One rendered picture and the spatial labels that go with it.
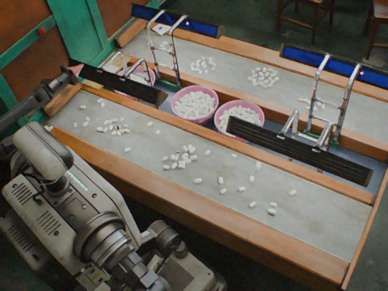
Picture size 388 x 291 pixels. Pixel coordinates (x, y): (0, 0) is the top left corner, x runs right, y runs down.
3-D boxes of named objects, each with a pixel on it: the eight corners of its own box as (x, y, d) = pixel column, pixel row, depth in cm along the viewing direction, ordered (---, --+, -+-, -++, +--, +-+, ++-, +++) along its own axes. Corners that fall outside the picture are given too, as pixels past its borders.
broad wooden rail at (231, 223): (332, 299, 167) (341, 285, 152) (43, 152, 239) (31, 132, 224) (342, 276, 173) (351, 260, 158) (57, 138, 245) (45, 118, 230)
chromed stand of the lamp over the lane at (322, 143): (308, 209, 185) (321, 151, 150) (270, 192, 193) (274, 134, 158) (323, 179, 194) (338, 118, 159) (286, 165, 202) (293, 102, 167)
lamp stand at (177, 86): (182, 93, 243) (171, 32, 208) (156, 84, 251) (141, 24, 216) (198, 74, 252) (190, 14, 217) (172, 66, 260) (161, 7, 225)
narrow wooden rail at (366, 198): (368, 216, 181) (373, 204, 173) (84, 98, 253) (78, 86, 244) (371, 207, 184) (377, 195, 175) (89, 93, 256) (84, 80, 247)
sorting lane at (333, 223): (349, 265, 162) (350, 262, 160) (48, 123, 234) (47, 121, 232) (371, 209, 176) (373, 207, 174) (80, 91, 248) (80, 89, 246)
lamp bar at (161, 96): (159, 107, 186) (156, 96, 180) (66, 72, 210) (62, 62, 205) (169, 96, 189) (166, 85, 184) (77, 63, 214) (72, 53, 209)
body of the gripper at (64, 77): (72, 82, 190) (60, 91, 187) (62, 64, 184) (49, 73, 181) (78, 83, 185) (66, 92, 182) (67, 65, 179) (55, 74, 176)
